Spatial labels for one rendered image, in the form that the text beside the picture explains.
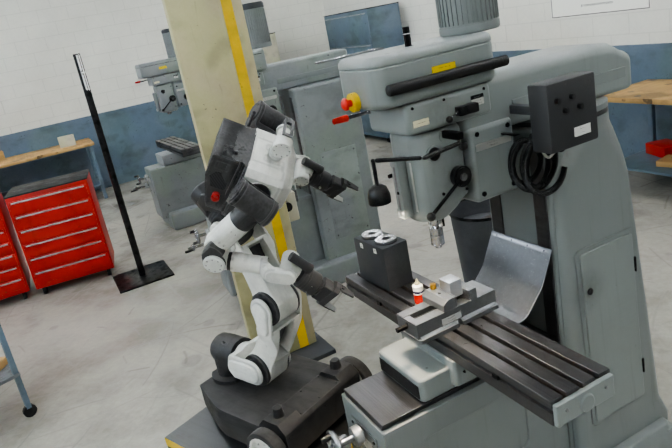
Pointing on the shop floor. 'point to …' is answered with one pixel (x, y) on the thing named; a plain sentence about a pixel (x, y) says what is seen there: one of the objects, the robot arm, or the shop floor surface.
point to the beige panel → (228, 108)
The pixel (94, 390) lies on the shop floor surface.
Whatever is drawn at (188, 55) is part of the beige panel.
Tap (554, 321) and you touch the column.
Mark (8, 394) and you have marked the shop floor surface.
